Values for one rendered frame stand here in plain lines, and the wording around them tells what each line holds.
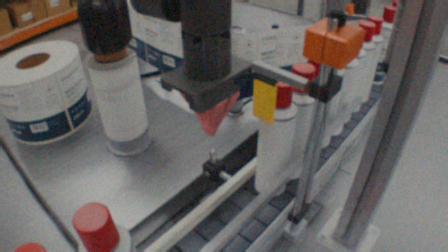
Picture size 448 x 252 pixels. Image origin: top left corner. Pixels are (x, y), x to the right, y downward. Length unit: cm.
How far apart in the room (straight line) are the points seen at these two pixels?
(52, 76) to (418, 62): 59
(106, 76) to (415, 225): 59
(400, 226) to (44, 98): 70
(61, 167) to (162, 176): 20
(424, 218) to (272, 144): 34
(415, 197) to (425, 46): 40
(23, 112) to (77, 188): 20
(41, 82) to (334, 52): 53
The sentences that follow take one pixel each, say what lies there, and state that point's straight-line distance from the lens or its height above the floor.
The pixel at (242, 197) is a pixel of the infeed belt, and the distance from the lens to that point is 55.
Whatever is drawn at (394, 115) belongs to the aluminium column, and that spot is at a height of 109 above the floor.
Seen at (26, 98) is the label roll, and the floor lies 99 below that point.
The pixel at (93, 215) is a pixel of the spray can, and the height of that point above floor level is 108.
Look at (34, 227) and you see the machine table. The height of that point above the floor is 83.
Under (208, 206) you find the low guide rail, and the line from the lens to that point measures 49.
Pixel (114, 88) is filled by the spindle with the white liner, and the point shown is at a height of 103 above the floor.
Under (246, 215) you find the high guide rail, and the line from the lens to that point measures 42.
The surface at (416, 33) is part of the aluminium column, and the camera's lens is 37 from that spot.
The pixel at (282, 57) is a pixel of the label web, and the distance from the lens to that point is 69.
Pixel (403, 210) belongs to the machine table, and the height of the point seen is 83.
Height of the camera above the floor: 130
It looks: 38 degrees down
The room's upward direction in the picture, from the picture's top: straight up
